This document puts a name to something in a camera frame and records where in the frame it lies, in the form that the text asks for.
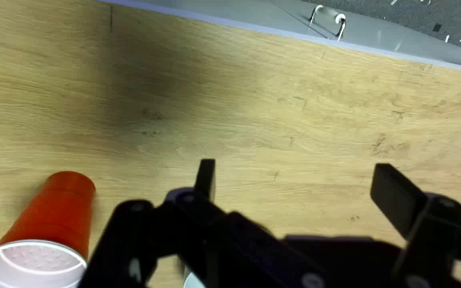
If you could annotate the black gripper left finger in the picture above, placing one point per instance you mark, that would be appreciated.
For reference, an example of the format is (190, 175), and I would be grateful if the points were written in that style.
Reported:
(188, 229)

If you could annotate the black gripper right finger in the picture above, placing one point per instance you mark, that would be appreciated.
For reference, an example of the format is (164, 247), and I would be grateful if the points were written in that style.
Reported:
(433, 234)

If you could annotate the red plastic cup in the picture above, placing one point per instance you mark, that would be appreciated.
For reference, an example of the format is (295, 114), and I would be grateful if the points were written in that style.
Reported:
(55, 213)

